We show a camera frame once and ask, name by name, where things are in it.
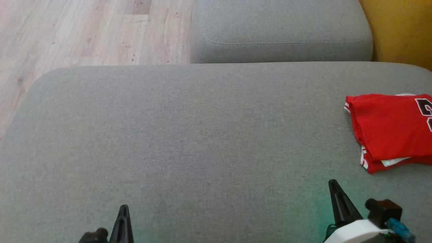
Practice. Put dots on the red and white basketball jersey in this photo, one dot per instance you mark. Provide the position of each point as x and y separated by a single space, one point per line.
388 128

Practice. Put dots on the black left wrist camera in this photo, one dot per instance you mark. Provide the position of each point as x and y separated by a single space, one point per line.
94 237

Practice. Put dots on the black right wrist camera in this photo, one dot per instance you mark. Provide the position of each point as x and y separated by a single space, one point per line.
384 211

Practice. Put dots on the blue right camera connector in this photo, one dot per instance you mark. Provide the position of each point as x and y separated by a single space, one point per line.
401 233

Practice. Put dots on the narrow grey sofa seat cushion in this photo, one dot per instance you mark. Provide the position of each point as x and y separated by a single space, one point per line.
280 23

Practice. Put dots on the yellow sofa back cushion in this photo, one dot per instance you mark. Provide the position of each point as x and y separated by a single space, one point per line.
401 30

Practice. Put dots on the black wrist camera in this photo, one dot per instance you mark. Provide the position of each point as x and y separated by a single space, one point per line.
94 237
384 211

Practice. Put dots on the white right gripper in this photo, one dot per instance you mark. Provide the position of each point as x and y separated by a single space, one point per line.
357 234

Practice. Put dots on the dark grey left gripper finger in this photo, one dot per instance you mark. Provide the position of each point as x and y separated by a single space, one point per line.
127 233
117 233

